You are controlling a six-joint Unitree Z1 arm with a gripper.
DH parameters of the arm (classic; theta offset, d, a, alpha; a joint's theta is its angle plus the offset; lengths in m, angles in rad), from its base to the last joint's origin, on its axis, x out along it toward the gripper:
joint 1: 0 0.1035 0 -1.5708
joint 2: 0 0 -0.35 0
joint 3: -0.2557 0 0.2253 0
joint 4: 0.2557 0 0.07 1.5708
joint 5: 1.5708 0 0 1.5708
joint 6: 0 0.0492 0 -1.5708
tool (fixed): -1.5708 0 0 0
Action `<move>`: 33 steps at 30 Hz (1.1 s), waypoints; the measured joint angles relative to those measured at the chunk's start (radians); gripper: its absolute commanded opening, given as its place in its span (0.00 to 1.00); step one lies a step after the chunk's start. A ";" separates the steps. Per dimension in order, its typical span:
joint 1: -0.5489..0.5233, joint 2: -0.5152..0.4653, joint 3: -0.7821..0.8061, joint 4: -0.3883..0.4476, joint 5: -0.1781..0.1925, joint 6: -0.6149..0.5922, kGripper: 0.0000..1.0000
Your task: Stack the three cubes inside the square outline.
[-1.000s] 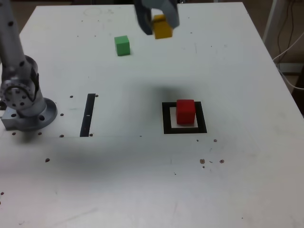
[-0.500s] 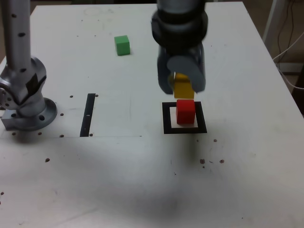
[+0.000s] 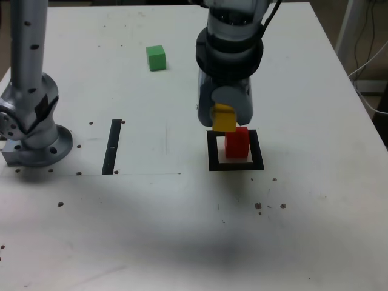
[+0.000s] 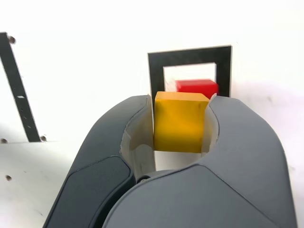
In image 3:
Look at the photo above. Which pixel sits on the red cube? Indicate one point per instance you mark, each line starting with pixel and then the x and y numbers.
pixel 238 145

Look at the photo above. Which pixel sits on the black tape square outline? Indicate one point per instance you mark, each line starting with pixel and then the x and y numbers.
pixel 212 151

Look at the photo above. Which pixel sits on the black tape strip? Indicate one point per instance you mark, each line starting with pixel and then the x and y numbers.
pixel 110 151

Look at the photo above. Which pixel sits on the yellow cube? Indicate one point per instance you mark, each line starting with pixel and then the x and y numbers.
pixel 223 121

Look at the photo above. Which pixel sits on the green cube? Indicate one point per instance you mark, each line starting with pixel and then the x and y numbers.
pixel 156 59

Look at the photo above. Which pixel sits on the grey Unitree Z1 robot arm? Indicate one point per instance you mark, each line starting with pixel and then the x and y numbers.
pixel 28 45

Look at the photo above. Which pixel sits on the white post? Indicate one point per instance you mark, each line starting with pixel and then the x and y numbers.
pixel 345 30

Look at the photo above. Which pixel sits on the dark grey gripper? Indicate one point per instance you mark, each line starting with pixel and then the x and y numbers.
pixel 224 81

